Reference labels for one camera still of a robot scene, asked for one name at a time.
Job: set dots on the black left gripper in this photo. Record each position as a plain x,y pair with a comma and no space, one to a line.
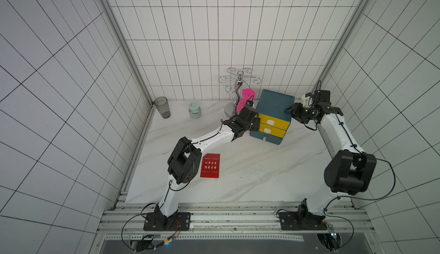
256,125

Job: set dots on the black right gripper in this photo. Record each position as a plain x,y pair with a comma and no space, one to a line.
297,109

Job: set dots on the yellow top drawer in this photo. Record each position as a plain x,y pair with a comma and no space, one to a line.
274,122

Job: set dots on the yellow drawer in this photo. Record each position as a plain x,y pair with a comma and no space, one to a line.
267,129
274,122

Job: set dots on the red postcard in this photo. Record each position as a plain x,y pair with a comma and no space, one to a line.
210,166

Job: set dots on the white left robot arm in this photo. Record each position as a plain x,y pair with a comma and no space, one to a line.
185,159

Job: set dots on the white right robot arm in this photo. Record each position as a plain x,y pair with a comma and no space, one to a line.
350,170

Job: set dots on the teal drawer cabinet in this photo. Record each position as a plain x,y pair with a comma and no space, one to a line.
273,104

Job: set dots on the pink silicone goblet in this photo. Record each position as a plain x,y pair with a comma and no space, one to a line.
248,97

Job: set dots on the chrome cup holder stand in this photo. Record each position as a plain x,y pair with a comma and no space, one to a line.
234,84

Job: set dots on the mint green jar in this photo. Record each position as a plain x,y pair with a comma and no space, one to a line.
194,110

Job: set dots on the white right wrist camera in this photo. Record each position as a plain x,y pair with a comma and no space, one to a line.
307,99

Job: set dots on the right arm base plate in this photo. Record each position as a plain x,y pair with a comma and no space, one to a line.
300,221

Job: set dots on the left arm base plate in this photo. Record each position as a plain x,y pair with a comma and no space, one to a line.
156,221

